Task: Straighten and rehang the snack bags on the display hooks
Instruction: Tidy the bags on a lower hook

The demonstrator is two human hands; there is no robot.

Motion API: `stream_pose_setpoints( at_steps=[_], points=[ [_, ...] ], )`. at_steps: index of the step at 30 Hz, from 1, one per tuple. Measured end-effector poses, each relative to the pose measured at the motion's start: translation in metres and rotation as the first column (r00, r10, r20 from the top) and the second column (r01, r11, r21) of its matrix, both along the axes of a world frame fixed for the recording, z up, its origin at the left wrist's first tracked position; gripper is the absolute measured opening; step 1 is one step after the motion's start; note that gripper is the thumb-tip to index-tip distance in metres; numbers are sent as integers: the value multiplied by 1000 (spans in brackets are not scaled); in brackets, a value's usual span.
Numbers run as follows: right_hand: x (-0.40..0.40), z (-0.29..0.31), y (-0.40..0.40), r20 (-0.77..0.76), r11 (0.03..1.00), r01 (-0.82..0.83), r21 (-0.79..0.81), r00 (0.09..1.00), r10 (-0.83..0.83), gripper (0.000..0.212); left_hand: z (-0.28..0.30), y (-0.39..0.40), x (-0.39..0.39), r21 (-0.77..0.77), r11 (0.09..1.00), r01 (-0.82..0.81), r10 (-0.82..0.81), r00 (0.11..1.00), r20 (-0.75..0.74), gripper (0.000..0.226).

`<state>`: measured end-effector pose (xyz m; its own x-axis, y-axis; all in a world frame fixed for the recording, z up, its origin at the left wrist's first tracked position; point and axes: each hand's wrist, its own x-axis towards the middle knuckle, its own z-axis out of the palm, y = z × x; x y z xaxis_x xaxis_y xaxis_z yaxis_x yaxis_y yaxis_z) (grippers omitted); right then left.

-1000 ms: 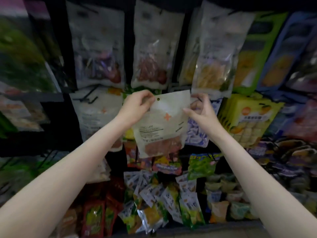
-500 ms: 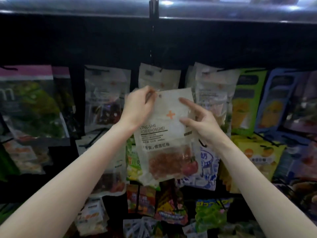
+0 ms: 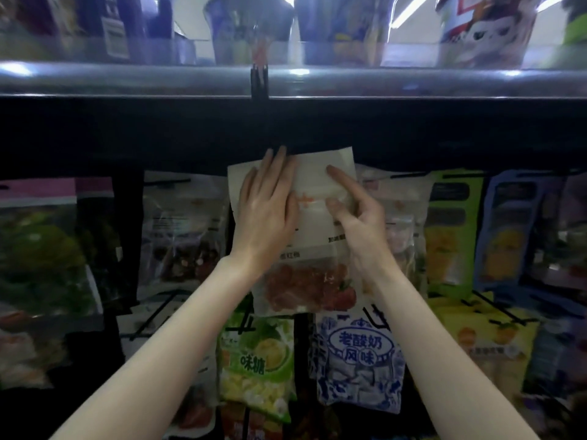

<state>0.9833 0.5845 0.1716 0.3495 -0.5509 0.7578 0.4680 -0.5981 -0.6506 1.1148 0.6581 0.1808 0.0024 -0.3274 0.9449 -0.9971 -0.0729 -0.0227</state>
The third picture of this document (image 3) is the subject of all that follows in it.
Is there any person's right hand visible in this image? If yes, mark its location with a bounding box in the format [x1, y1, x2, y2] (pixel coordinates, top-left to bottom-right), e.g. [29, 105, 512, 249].
[325, 164, 402, 285]

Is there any person's left hand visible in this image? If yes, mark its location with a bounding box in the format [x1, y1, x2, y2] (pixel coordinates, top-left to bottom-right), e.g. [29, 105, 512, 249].
[229, 146, 301, 281]

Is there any white dried pineapple packet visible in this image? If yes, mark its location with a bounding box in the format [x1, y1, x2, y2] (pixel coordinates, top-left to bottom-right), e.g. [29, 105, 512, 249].
[358, 169, 432, 294]

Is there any clear dark-fruit snack bag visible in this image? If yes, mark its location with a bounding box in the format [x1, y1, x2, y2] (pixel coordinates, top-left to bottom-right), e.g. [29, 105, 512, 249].
[139, 172, 231, 299]

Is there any green dried mango packet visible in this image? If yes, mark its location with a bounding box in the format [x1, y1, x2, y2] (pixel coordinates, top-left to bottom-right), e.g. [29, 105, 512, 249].
[424, 171, 485, 299]

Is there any blue white yogurt candy bag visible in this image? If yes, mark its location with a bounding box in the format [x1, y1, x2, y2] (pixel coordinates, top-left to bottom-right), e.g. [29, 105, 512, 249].
[316, 307, 407, 413]

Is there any green yellow-fruit snack bag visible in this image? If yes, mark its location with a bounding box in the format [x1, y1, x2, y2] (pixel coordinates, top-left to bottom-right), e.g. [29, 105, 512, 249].
[217, 314, 297, 422]

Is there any white dried fruit pouch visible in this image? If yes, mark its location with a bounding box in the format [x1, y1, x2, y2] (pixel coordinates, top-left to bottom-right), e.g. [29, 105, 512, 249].
[119, 298, 221, 436]

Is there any blue fruit roll candy packet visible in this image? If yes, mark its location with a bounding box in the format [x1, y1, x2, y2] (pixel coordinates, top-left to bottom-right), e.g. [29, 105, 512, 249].
[523, 316, 587, 400]

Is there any person's right forearm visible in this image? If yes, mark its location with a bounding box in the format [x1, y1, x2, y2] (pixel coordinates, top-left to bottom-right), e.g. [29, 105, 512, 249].
[371, 265, 542, 440]

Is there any person's left forearm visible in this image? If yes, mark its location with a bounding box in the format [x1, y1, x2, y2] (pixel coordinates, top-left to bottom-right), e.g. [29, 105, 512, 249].
[50, 261, 267, 440]

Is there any row of blue white cups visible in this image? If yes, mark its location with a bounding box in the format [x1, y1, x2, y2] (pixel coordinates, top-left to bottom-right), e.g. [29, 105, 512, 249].
[0, 0, 396, 68]

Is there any white red-pattern cup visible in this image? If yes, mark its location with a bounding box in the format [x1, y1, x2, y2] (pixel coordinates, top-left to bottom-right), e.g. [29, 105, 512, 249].
[435, 0, 542, 70]

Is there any row of green packets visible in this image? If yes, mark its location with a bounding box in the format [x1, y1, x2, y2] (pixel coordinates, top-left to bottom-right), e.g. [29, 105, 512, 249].
[559, 0, 587, 46]

